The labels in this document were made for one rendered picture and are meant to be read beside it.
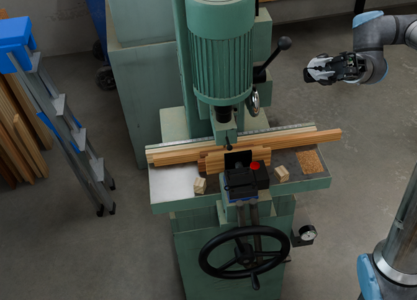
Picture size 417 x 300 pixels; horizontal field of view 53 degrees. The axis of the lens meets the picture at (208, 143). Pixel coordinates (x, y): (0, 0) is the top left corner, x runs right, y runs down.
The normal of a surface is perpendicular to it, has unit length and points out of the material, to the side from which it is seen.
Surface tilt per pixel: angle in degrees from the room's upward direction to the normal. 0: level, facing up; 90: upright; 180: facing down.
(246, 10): 90
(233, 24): 90
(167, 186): 0
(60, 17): 90
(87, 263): 0
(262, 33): 90
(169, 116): 0
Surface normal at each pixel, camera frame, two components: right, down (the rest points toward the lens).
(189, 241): 0.14, 0.71
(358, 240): -0.05, -0.69
